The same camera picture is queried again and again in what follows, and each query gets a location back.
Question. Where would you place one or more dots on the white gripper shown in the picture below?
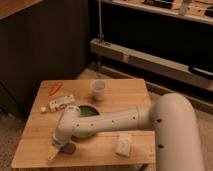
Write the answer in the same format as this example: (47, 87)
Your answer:
(55, 105)

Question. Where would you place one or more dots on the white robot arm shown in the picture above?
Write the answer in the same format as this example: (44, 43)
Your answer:
(172, 118)

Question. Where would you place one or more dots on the white sponge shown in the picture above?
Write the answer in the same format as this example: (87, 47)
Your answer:
(123, 146)

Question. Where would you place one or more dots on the small white cube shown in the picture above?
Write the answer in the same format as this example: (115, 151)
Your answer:
(43, 109)

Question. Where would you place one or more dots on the green bowl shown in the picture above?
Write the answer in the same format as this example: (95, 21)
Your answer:
(84, 111)

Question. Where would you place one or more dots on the orange carrot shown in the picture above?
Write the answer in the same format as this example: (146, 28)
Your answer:
(55, 88)

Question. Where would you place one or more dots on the wooden table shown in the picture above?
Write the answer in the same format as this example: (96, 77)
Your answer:
(98, 150)

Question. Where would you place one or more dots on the white plastic cup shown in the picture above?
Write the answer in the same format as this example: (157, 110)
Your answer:
(97, 88)

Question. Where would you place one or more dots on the dark wooden cabinet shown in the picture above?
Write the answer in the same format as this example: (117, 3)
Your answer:
(48, 41)

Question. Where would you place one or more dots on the wooden shelf rack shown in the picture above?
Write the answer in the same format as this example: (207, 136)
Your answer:
(170, 38)

